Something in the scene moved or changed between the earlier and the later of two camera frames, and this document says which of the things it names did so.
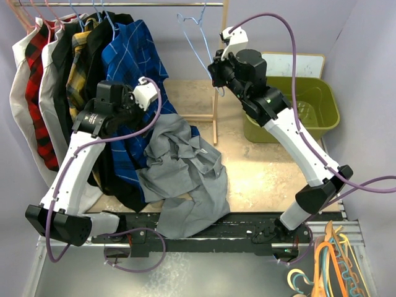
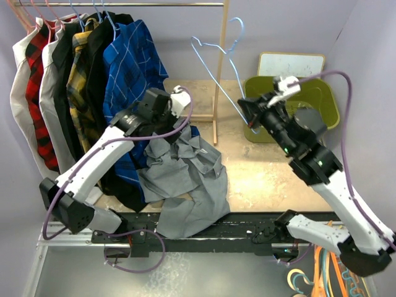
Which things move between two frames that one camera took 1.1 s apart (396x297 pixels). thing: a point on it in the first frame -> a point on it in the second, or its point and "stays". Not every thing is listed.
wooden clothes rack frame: [225, 4] stays
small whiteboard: [280, 64] stays
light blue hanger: [181, 20] -> [257, 131]
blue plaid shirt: [129, 55] stays
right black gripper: [216, 67] -> [255, 109]
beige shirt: [20, 105] stays
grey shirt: [184, 174] stays
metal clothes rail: [118, 4] stays
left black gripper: [140, 114] -> [174, 120]
